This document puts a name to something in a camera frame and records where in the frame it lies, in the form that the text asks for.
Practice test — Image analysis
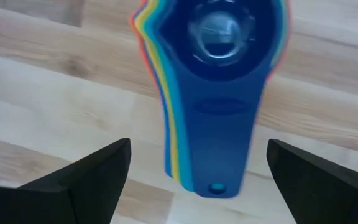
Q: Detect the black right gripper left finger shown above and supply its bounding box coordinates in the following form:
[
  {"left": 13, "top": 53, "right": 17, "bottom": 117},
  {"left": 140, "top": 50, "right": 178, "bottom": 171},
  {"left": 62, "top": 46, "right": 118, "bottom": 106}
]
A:
[{"left": 19, "top": 138, "right": 132, "bottom": 224}]

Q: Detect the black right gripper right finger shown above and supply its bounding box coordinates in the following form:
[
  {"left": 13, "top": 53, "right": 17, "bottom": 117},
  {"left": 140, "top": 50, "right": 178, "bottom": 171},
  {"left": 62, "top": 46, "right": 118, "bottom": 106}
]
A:
[{"left": 266, "top": 138, "right": 358, "bottom": 224}]

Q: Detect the yellow measuring cup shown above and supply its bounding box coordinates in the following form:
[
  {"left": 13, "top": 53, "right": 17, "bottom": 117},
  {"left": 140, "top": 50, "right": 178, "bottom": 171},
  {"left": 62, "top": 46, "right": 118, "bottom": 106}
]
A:
[{"left": 134, "top": 0, "right": 181, "bottom": 183}]

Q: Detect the small dark blue measuring cup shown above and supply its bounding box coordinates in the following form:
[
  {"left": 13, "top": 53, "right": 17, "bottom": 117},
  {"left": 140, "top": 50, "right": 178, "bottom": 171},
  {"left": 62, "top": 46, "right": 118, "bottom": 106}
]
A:
[{"left": 158, "top": 0, "right": 287, "bottom": 200}]

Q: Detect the orange measuring cup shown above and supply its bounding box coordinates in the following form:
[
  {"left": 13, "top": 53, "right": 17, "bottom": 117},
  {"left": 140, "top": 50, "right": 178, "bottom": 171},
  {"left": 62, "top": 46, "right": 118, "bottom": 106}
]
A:
[{"left": 132, "top": 0, "right": 167, "bottom": 103}]

